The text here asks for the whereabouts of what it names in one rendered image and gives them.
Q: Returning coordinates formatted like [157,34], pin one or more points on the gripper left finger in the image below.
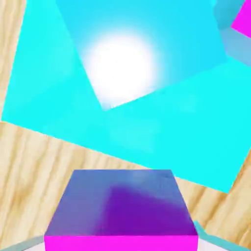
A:
[33,246]

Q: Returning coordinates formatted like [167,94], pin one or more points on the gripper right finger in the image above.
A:
[207,243]

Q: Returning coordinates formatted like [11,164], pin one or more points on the small magenta cube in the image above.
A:
[243,19]
[125,211]

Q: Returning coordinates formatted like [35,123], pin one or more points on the large cyan box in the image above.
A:
[176,125]

